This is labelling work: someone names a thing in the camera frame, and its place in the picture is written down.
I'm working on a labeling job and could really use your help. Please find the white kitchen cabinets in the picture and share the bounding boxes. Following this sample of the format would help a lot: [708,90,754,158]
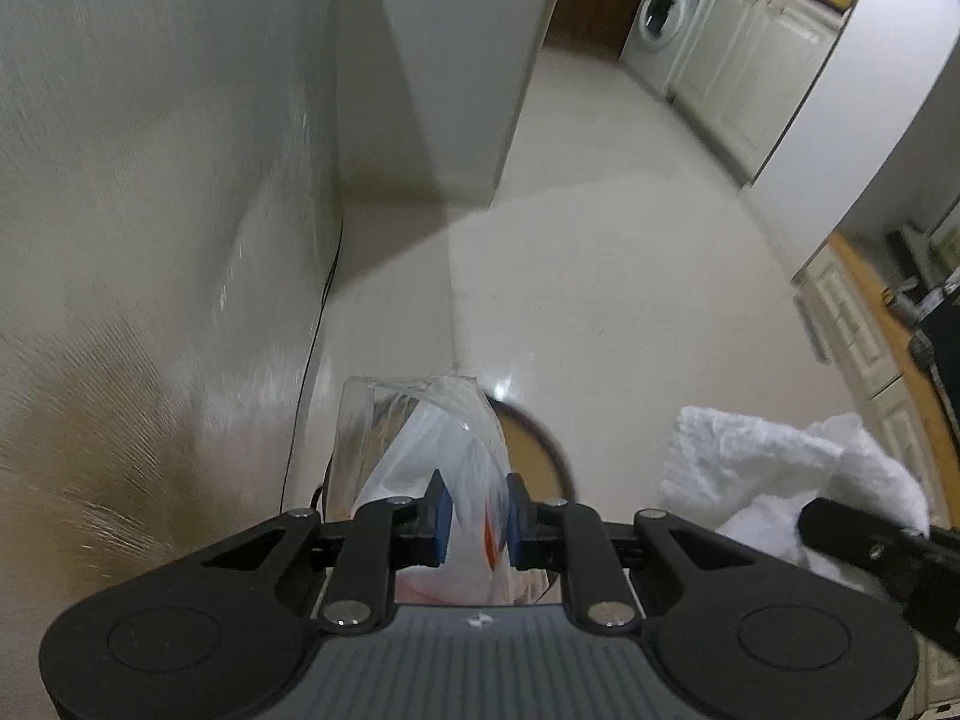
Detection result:
[672,0,844,182]

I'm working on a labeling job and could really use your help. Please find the black floor cable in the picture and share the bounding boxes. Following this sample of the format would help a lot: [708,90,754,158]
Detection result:
[278,216,349,515]

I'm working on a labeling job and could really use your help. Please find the white plastic bag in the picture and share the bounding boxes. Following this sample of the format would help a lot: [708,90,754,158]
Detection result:
[320,376,550,606]

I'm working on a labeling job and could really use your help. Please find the white tissue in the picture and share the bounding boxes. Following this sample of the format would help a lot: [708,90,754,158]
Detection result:
[661,406,931,598]

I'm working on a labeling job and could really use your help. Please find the white low cabinet wood top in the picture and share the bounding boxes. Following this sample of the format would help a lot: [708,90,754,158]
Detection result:
[790,230,960,720]

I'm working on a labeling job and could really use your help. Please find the yellow trash bin brown rim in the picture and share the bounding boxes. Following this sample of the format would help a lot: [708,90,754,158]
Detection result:
[487,394,578,502]

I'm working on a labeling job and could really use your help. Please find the white washing machine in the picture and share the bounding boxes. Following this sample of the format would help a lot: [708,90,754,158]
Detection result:
[620,0,708,98]

